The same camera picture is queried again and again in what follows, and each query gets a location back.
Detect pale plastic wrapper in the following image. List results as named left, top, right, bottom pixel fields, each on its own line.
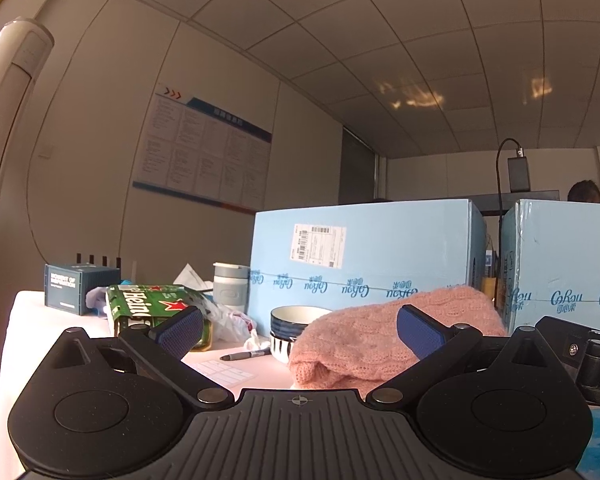
left=85, top=286, right=112, bottom=318

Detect light blue cardboard box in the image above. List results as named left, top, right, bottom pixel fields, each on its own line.
left=247, top=199, right=488, bottom=322
left=500, top=199, right=600, bottom=336

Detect grey white mug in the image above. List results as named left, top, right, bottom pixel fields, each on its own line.
left=212, top=261, right=251, bottom=316

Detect pink knit sweater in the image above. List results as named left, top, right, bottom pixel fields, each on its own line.
left=287, top=284, right=508, bottom=392

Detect dark blue bowl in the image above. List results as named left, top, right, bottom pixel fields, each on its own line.
left=270, top=306, right=333, bottom=342

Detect black router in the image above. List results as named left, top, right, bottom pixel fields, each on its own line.
left=75, top=254, right=123, bottom=271

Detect crumpled white tissue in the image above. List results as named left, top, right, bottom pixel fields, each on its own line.
left=244, top=329, right=271, bottom=353

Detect dark door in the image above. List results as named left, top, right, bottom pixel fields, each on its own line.
left=339, top=127, right=378, bottom=206

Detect white plastic bag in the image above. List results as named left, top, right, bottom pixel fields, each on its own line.
left=195, top=290, right=258, bottom=343

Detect white standing air conditioner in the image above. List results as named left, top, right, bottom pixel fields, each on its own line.
left=0, top=17, right=55, bottom=261

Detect black cable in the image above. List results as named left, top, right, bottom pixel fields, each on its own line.
left=495, top=137, right=522, bottom=306

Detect white label sheet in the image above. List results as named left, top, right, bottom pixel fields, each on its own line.
left=194, top=357, right=258, bottom=387

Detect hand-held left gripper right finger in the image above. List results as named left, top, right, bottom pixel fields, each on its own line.
left=365, top=304, right=557, bottom=406

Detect person's head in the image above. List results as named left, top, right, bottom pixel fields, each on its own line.
left=567, top=179, right=600, bottom=204

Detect black power adapter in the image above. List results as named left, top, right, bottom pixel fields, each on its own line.
left=508, top=149, right=531, bottom=193

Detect black marker pen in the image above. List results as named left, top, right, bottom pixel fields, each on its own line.
left=220, top=347, right=272, bottom=362

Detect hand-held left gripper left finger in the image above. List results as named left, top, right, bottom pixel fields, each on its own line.
left=45, top=306, right=236, bottom=407

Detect dark blue small box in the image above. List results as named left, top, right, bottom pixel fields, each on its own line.
left=44, top=262, right=121, bottom=316

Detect wall poster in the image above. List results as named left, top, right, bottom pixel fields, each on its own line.
left=132, top=81, right=273, bottom=211

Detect green beer carton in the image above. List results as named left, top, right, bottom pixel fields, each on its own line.
left=105, top=284, right=216, bottom=352

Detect striped bowl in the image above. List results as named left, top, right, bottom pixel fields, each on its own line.
left=269, top=332, right=301, bottom=363

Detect white folded paper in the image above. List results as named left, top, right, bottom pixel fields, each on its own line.
left=172, top=262, right=215, bottom=293

